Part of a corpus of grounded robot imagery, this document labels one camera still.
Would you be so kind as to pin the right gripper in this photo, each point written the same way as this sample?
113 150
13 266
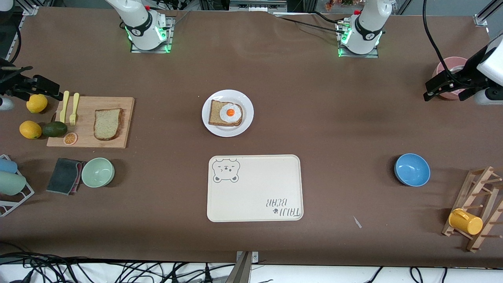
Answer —
15 85

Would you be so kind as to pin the pale green cup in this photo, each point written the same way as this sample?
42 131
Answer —
11 183

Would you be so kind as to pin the plain brown bread slice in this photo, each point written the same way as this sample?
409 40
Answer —
107 125

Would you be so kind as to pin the dark grey folded cloth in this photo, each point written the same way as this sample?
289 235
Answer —
63 177

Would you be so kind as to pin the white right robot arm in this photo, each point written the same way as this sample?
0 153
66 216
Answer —
143 31

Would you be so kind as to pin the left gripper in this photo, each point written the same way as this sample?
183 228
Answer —
466 72

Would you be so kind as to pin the yellow mug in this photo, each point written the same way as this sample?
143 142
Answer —
465 222

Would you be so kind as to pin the metal table edge bracket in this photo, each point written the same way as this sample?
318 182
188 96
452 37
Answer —
243 271

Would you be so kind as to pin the dark green avocado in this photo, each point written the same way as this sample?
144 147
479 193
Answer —
55 129

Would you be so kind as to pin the brown toast slice with egg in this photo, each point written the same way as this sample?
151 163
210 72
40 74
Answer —
215 114

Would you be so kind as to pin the light green bowl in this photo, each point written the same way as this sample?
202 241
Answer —
98 173

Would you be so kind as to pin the blue bowl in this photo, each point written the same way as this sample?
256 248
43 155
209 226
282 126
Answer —
412 170

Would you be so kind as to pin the cream bear print tray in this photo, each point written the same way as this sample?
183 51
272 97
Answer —
255 192

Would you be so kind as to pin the pink bowl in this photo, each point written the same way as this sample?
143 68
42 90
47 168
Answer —
448 95

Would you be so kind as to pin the white round plate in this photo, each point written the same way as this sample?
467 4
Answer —
228 131

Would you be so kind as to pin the orange slice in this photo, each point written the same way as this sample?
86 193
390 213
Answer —
70 138

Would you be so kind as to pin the aluminium frame profile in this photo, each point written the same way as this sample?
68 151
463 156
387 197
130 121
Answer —
485 15
31 10

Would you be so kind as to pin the yellow plastic knife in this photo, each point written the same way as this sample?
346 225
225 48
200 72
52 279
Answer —
65 106

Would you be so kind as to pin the wooden cutting board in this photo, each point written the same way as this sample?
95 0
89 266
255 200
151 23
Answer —
82 135

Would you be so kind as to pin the blue cup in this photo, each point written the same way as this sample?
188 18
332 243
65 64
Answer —
7 166

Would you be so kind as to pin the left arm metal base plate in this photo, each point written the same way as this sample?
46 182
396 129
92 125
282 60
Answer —
371 56

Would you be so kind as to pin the fried egg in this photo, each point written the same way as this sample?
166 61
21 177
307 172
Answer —
230 113

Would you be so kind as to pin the wooden mug rack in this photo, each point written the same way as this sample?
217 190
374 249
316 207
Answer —
481 196

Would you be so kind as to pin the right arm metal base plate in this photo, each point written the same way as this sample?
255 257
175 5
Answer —
137 50

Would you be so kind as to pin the yellow lemon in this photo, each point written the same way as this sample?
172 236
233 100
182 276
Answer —
30 130
37 104

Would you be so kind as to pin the yellow plastic fork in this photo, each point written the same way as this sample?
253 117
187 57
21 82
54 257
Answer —
74 104

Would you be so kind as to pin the small white paper scrap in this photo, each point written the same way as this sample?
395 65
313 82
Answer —
357 222

